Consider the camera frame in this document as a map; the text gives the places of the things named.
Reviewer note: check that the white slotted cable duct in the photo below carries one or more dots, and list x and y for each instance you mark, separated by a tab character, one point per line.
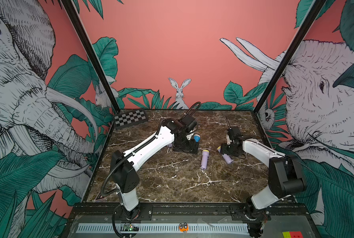
163	228

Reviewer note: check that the blue flashlight white head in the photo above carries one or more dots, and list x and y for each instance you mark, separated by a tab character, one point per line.
197	137

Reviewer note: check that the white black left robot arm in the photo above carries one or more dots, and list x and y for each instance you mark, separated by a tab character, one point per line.
124	166

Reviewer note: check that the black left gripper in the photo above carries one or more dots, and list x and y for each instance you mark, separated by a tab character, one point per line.
193	148

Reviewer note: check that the red yellow sticker block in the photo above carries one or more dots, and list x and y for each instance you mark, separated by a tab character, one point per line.
295	234

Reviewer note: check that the black corner frame post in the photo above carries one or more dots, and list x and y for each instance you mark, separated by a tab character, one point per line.
306	24
80	30

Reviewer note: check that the black right corner frame post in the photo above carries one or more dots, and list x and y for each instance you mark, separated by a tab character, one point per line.
306	24

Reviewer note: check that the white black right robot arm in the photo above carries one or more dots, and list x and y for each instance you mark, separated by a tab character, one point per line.
285	172

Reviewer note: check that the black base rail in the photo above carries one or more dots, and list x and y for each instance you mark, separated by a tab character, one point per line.
146	211

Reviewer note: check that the green circuit board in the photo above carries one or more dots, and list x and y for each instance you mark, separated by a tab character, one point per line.
130	227

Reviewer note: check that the black left corner frame post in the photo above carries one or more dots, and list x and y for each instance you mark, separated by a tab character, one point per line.
80	30

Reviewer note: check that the orange round clip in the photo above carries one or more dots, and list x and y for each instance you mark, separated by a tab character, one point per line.
183	227

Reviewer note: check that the red triangle warning sticker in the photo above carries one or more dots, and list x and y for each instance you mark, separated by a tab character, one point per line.
100	198

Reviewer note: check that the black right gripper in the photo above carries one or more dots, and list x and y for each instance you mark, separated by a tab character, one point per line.
224	149

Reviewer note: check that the black white checkerboard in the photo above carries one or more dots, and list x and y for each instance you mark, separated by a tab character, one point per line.
130	119

